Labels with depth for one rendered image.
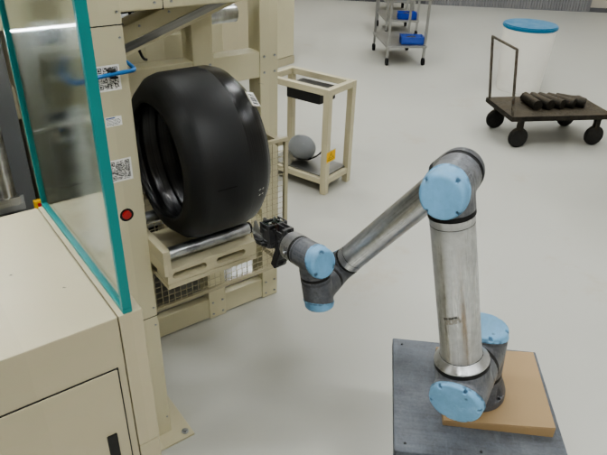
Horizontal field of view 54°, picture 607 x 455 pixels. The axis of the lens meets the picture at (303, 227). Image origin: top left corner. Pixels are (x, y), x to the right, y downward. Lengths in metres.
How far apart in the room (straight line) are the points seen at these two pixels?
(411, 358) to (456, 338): 0.54
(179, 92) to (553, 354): 2.26
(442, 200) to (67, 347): 0.85
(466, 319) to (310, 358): 1.51
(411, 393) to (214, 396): 1.09
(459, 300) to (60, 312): 0.92
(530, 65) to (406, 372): 5.57
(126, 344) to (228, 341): 1.84
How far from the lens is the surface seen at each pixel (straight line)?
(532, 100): 5.87
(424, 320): 3.30
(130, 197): 2.01
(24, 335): 1.24
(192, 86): 1.96
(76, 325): 1.23
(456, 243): 1.46
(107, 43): 1.84
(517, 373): 2.13
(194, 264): 2.12
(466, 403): 1.70
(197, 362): 2.99
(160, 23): 2.34
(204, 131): 1.87
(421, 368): 2.11
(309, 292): 1.76
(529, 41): 7.20
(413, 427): 1.93
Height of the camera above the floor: 2.01
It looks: 30 degrees down
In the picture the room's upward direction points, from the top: 2 degrees clockwise
